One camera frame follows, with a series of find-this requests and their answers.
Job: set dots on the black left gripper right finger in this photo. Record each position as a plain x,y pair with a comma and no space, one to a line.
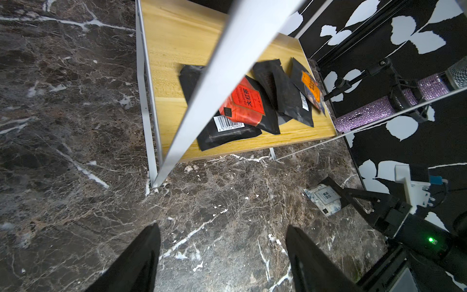
312,270

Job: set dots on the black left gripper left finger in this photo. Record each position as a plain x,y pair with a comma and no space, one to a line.
136,268

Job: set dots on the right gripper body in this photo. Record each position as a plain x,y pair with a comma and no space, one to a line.
389,212

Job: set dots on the black barcode tea bag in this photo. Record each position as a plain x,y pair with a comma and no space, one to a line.
326,199

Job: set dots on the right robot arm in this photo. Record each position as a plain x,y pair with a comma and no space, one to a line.
447,251

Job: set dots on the black tea bag lower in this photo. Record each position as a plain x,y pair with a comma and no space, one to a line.
284,96

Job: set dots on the orange label tea bag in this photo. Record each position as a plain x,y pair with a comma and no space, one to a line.
307,85

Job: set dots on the red tea bag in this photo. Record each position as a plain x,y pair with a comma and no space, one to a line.
244,104

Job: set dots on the wooden two-tier metal shelf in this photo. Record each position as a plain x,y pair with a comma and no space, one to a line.
228,44

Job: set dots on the purple glitter microphone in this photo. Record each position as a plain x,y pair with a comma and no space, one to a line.
440,84

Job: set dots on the black barcode pouch lower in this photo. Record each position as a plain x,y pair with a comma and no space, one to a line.
220,130

